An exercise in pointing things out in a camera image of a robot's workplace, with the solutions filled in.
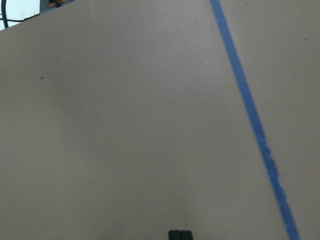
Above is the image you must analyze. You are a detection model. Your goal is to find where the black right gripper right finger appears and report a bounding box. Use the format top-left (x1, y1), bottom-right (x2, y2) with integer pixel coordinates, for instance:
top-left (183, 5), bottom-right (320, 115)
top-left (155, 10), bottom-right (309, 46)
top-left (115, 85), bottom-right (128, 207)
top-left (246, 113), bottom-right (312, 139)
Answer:
top-left (180, 230), bottom-right (193, 240)

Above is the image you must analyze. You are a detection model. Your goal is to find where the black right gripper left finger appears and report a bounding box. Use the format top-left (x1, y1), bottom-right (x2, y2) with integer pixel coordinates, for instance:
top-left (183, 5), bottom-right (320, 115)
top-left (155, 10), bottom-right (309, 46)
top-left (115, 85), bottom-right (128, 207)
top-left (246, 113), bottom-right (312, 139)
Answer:
top-left (168, 230), bottom-right (181, 240)

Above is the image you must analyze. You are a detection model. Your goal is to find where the black orange electronics box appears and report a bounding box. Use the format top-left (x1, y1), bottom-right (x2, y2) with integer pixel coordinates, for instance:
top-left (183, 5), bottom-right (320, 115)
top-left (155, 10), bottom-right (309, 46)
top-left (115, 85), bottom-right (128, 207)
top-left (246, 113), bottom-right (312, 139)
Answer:
top-left (48, 0), bottom-right (68, 8)

